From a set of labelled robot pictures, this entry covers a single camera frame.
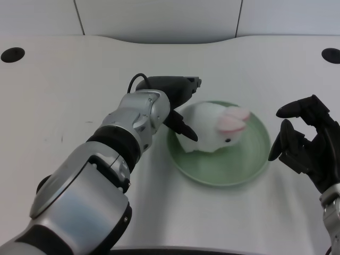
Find black cable on left wrist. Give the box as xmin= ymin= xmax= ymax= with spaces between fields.
xmin=127 ymin=73 xmax=150 ymax=94

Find white rabbit doll pink ears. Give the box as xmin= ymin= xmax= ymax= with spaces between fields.
xmin=176 ymin=101 xmax=251 ymax=154

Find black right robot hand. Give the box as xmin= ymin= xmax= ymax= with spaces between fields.
xmin=267 ymin=94 xmax=340 ymax=195

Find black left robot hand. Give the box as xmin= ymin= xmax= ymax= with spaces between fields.
xmin=134 ymin=75 xmax=203 ymax=142

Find black round table grommet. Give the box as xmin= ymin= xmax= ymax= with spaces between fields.
xmin=320 ymin=48 xmax=340 ymax=64
xmin=0 ymin=47 xmax=26 ymax=63

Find green round plate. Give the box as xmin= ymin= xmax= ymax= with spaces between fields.
xmin=167 ymin=99 xmax=271 ymax=188

